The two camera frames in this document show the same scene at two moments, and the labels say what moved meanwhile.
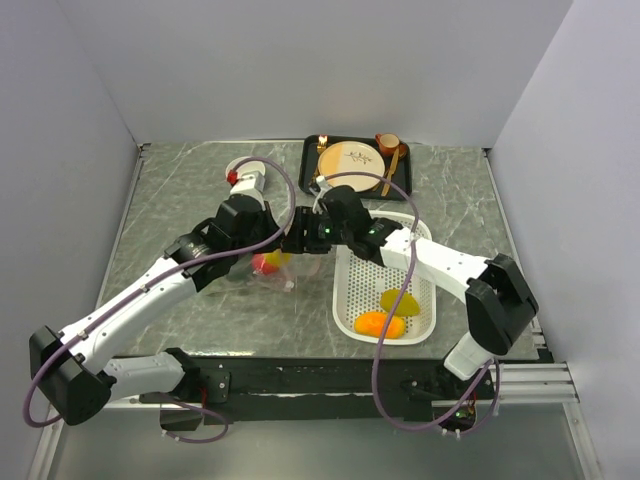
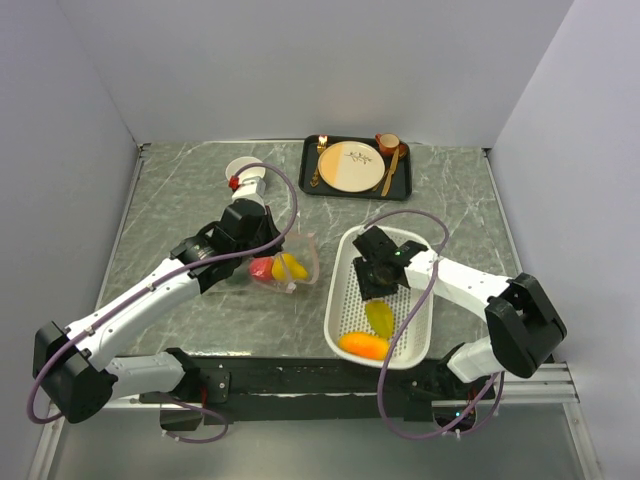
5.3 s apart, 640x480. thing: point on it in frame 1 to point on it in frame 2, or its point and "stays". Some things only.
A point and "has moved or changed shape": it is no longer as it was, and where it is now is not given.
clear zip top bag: [282, 281] has moved or changed shape
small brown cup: [387, 142] stays
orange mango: [374, 324] to [364, 345]
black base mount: [316, 390] stays
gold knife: [393, 167] stays
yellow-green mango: [407, 306] to [379, 314]
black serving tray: [313, 147] stays
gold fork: [321, 148] stays
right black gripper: [305, 221] to [367, 290]
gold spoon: [402, 153] stays
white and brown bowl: [249, 166] stays
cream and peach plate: [351, 156] stays
